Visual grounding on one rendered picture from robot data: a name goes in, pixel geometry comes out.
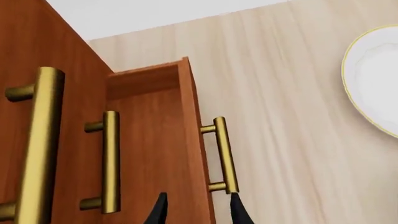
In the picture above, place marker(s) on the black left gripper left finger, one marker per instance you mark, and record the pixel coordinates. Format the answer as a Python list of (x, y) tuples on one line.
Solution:
[(159, 212)]

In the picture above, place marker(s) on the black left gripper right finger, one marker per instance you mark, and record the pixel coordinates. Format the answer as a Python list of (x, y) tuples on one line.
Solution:
[(238, 210)]

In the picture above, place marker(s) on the open wooden drawer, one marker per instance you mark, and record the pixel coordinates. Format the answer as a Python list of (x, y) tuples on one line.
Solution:
[(149, 144)]

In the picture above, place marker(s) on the wooden cabinet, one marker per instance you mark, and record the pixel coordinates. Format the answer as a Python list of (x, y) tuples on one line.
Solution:
[(37, 32)]

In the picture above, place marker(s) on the white plate with yellow rim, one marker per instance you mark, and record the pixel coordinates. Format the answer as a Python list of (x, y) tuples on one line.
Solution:
[(376, 77)]

